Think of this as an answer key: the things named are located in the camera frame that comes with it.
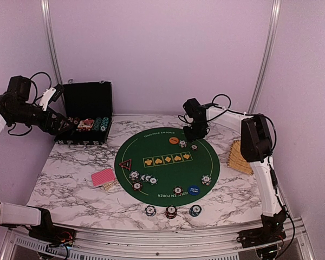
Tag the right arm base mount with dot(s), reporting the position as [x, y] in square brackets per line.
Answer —
[257, 236]

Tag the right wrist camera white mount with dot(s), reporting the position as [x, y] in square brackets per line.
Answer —
[192, 108]

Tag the blue white chip stack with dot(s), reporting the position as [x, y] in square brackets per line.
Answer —
[150, 210]

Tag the green chip row in case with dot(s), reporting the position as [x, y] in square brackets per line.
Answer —
[97, 124]

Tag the teal chip row in case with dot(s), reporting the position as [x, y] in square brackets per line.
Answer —
[104, 124]

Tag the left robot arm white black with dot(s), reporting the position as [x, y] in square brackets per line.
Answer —
[21, 161]

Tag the teal black chip stack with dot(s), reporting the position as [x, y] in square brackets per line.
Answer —
[195, 210]

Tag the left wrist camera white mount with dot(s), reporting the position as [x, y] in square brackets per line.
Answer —
[51, 95]

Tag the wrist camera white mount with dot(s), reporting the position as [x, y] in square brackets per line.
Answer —
[192, 108]
[51, 95]

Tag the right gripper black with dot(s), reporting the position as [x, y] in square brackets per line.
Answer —
[190, 137]

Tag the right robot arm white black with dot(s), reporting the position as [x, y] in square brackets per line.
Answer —
[256, 147]

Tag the front aluminium rail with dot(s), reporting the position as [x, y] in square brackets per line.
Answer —
[209, 243]

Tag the left aluminium frame post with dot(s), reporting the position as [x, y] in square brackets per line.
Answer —
[50, 40]

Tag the red backed card deck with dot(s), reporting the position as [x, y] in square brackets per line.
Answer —
[102, 177]

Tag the teal chips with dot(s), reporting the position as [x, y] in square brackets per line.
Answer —
[149, 179]

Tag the woven bamboo tray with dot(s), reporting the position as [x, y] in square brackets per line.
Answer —
[236, 160]

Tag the black red triangle dealer button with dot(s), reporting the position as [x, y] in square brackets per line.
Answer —
[127, 164]

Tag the right aluminium frame post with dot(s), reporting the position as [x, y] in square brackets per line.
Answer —
[267, 53]

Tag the aluminium frame post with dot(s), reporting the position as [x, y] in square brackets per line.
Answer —
[50, 40]
[267, 53]

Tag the black poker chip case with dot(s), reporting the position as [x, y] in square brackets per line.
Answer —
[87, 100]

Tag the brown black chip stack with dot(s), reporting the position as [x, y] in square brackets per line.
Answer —
[171, 212]

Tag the brown chip stack in case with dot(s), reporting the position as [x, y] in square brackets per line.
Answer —
[76, 120]

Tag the blue small blind button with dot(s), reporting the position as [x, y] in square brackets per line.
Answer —
[194, 190]

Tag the card decks in case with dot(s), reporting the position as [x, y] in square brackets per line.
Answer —
[85, 125]

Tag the orange big blind button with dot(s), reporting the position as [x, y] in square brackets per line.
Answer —
[174, 140]

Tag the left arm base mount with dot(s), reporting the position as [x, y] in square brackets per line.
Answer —
[57, 236]

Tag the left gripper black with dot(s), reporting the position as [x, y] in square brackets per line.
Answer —
[45, 127]

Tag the round green poker mat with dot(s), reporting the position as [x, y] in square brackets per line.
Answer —
[152, 153]

